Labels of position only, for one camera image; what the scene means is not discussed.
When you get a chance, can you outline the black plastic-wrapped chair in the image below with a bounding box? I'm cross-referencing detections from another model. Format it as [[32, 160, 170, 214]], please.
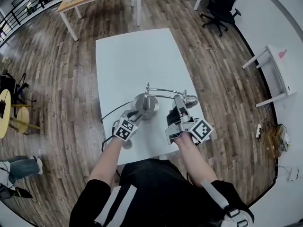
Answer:
[[0, 71, 36, 105]]

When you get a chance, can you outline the person's black white-striped clothing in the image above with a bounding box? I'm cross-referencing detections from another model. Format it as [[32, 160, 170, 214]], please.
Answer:
[[69, 159, 255, 227]]

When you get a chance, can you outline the person's right forearm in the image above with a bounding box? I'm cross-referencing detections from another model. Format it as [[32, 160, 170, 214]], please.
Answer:
[[176, 131, 218, 186]]

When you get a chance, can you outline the person's left forearm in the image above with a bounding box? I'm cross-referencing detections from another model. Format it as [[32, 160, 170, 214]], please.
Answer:
[[87, 136, 130, 186]]

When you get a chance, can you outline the black cable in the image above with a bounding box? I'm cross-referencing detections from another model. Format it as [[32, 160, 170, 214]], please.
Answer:
[[100, 100, 134, 124]]

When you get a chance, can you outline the silver desk lamp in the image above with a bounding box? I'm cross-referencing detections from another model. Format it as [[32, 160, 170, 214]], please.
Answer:
[[132, 82, 199, 121]]

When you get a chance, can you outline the cardboard box with electronics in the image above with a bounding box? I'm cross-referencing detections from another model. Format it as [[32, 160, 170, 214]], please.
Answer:
[[264, 124, 291, 158]]

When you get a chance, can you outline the white rectangular table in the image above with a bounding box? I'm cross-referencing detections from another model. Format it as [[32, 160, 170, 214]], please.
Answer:
[[95, 28, 204, 166]]

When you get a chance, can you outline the yellow round two-tier table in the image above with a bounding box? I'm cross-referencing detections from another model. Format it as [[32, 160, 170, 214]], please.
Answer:
[[0, 88, 45, 139]]

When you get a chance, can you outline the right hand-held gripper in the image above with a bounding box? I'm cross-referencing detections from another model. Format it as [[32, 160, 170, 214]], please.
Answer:
[[165, 94, 214, 146]]

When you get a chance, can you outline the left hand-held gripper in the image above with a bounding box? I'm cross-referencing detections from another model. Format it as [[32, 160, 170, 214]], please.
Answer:
[[112, 109, 146, 142]]

